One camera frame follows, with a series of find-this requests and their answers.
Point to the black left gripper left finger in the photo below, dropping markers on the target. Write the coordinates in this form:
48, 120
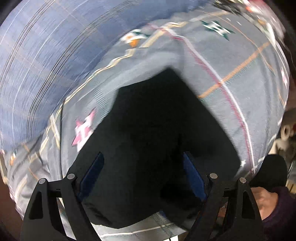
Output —
49, 200

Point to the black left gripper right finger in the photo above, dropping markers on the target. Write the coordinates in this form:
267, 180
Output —
229, 210

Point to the black pants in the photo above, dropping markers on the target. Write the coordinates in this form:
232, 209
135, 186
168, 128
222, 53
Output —
151, 154

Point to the purple sleeved right forearm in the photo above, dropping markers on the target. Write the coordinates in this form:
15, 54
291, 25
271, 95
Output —
272, 176

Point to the person's right hand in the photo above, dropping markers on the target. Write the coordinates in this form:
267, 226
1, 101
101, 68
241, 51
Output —
266, 201

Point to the grey patterned bed sheet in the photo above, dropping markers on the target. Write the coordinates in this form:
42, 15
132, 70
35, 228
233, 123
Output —
227, 62

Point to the blue plaid rolled quilt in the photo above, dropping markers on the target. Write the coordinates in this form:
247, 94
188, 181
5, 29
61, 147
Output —
47, 47

